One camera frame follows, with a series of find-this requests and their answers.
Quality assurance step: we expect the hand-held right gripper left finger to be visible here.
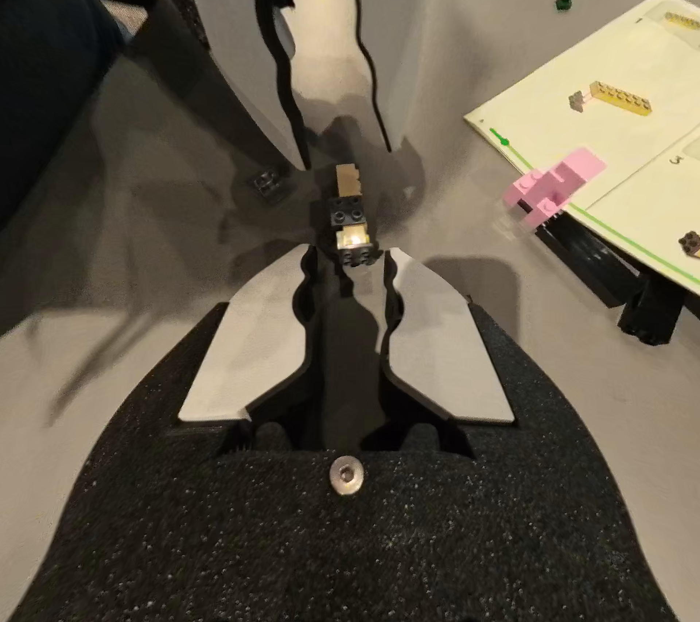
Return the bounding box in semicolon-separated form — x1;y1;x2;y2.
178;245;319;449

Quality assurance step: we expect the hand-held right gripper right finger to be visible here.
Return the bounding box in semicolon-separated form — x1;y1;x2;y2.
380;249;516;449

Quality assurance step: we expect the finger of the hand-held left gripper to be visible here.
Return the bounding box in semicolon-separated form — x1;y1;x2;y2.
170;0;312;171
323;0;434;153

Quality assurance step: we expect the dark grey square brick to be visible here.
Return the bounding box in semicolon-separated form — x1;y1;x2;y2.
330;197;368;228

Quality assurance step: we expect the yellow and grey brick assembly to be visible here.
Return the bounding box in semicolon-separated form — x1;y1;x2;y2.
331;164;375;251

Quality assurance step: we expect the grey desk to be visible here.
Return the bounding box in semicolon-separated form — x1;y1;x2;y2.
0;0;700;622

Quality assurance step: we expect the person's dark knit top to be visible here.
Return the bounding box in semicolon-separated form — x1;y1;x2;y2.
0;0;128;232

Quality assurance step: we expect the grey square plate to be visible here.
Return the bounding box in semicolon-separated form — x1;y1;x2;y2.
249;167;292;204

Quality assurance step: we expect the pink toy brick pig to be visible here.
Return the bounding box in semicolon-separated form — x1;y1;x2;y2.
502;147;608;229

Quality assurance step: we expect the pale green instruction booklet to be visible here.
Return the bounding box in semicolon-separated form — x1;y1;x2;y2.
464;0;700;297

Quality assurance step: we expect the black toy brick frame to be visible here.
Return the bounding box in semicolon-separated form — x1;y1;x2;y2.
533;212;687;346

